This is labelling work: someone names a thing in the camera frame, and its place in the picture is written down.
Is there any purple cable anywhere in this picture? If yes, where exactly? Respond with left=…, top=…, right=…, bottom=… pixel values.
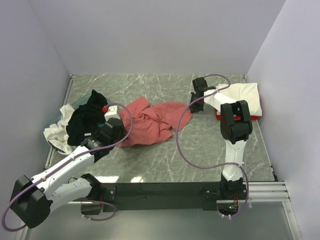
left=176, top=73, right=250, bottom=218
left=1, top=102, right=133, bottom=231

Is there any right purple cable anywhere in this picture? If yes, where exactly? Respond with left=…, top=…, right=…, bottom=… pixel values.
left=176, top=73, right=250, bottom=218

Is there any black base crossbar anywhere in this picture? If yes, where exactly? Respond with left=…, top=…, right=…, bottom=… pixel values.
left=69, top=181, right=248, bottom=213

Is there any folded white t shirt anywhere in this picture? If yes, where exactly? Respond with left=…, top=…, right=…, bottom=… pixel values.
left=217, top=82, right=263, bottom=120

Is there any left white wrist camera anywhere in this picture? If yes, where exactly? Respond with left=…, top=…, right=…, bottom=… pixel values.
left=102, top=105, right=121, bottom=122

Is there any folded red t shirt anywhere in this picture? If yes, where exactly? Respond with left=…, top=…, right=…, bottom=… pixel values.
left=214, top=109, right=261, bottom=121

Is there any black t shirt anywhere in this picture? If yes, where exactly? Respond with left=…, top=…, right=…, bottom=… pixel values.
left=66, top=89, right=108, bottom=146

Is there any crumpled white t shirt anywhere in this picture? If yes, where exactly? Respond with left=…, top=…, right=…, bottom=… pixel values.
left=43, top=104, right=75, bottom=155

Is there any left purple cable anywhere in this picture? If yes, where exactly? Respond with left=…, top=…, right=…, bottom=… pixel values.
left=1, top=102, right=133, bottom=231

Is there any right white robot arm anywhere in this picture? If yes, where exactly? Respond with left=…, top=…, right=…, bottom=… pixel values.
left=189, top=77, right=253, bottom=200

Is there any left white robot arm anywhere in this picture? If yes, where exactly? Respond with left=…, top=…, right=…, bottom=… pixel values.
left=9, top=118, right=127, bottom=229

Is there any pink t shirt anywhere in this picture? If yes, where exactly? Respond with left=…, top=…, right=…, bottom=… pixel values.
left=117, top=96, right=193, bottom=148

